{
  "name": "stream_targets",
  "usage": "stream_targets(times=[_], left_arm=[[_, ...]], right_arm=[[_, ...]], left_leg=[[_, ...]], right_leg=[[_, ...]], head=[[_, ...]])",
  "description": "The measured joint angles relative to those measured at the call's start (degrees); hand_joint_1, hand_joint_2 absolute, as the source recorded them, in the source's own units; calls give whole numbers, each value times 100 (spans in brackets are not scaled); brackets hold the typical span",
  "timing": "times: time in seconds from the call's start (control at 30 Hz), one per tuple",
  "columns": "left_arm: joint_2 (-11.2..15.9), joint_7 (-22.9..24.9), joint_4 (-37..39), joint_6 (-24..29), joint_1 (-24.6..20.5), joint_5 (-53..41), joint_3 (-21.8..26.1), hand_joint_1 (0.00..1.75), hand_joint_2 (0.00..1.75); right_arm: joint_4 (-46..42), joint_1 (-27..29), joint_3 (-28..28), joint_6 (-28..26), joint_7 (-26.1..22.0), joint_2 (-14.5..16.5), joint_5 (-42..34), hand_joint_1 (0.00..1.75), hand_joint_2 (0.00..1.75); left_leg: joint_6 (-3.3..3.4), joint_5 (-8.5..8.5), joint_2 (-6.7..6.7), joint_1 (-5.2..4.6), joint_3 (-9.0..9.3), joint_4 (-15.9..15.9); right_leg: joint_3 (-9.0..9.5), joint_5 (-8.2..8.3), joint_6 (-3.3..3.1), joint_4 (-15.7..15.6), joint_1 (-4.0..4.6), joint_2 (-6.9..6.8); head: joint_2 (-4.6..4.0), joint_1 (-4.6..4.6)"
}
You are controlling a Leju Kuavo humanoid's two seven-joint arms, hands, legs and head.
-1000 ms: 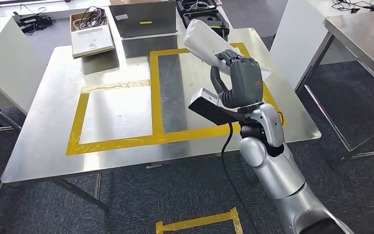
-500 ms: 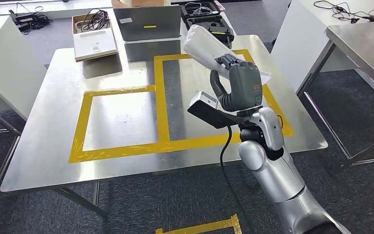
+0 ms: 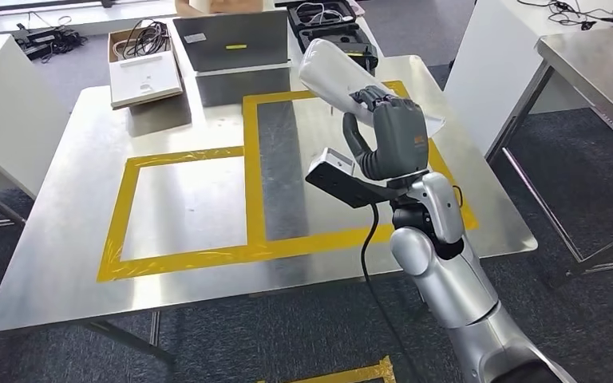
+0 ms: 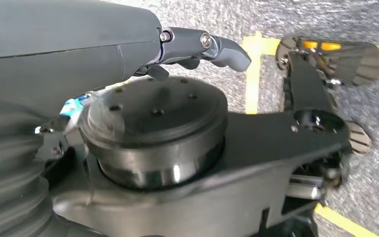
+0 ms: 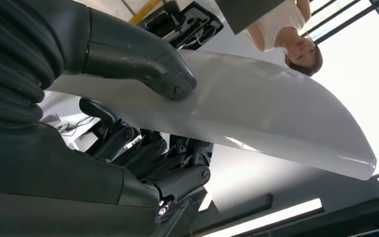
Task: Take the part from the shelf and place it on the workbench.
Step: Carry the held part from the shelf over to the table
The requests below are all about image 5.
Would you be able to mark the person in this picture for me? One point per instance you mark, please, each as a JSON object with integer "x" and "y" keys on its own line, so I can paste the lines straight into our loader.
{"x": 281, "y": 23}

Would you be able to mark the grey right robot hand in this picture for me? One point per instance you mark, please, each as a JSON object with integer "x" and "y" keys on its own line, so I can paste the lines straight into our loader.
{"x": 45, "y": 180}

